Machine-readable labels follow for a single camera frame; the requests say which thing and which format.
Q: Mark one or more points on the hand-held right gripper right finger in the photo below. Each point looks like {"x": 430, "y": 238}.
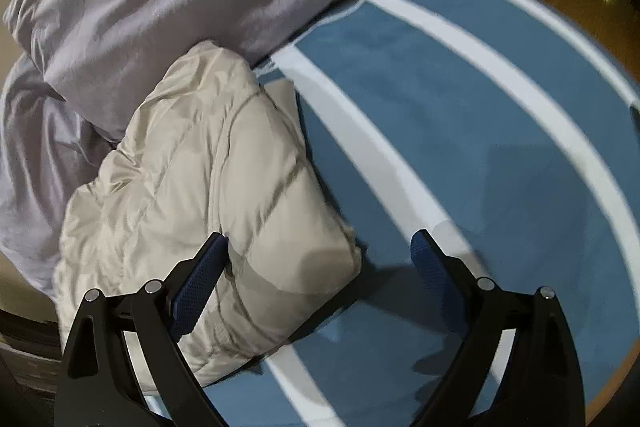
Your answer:
{"x": 440, "y": 279}

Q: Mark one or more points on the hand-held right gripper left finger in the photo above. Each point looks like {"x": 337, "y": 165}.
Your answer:
{"x": 195, "y": 287}

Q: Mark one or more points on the beige puffer jacket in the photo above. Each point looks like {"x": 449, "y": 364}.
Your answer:
{"x": 200, "y": 187}

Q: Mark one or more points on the blue white striped bed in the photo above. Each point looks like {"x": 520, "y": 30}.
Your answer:
{"x": 475, "y": 132}

